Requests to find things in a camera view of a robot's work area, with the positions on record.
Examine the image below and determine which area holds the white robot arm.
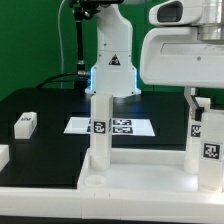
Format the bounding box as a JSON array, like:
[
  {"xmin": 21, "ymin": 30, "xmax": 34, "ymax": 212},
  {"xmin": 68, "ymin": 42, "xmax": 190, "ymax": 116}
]
[{"xmin": 69, "ymin": 0, "xmax": 224, "ymax": 121}]

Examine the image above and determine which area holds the white left fence block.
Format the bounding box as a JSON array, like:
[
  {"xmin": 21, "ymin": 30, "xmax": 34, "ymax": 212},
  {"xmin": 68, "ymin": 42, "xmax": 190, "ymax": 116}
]
[{"xmin": 0, "ymin": 145, "xmax": 9, "ymax": 172}]

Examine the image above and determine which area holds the white front fence bar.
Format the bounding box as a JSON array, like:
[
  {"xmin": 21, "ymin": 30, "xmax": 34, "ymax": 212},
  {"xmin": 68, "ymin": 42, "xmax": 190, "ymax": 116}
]
[{"xmin": 0, "ymin": 188, "xmax": 224, "ymax": 224}]

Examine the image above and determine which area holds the black cable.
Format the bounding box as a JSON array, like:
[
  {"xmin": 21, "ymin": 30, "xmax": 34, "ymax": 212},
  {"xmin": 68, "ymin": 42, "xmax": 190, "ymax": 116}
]
[{"xmin": 35, "ymin": 72, "xmax": 81, "ymax": 89}]

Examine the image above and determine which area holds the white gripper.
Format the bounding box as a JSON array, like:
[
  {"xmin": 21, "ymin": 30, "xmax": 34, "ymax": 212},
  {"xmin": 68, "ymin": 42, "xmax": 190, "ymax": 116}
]
[{"xmin": 140, "ymin": 27, "xmax": 224, "ymax": 121}]

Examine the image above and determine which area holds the white fiducial marker sheet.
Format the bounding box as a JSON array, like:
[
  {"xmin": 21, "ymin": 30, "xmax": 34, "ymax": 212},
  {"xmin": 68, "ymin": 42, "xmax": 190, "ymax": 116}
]
[{"xmin": 64, "ymin": 117, "xmax": 155, "ymax": 136}]

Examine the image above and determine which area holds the black camera pole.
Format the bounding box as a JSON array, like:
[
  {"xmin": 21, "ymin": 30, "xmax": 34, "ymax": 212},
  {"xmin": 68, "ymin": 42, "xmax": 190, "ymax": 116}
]
[{"xmin": 69, "ymin": 0, "xmax": 90, "ymax": 92}]

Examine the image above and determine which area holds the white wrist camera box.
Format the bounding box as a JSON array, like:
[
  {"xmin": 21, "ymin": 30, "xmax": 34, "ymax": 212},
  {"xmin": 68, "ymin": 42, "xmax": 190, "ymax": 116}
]
[{"xmin": 149, "ymin": 0, "xmax": 224, "ymax": 27}]

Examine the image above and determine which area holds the white desk top tray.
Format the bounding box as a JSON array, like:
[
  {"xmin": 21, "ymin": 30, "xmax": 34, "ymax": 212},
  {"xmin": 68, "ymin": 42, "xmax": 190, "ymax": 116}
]
[{"xmin": 77, "ymin": 146, "xmax": 224, "ymax": 193}]

